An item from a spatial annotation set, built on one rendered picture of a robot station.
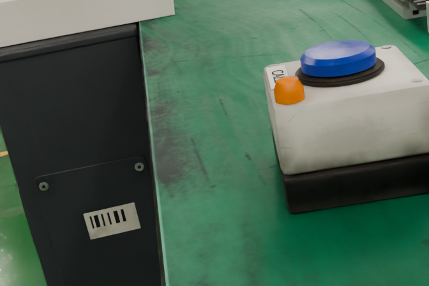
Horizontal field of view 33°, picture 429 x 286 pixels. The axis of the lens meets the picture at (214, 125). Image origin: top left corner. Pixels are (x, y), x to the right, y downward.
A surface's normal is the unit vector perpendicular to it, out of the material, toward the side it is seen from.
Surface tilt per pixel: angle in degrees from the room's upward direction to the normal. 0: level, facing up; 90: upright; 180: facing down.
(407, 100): 90
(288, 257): 0
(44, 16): 90
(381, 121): 90
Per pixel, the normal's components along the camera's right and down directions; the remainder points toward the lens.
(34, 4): 0.07, 0.34
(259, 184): -0.17, -0.92
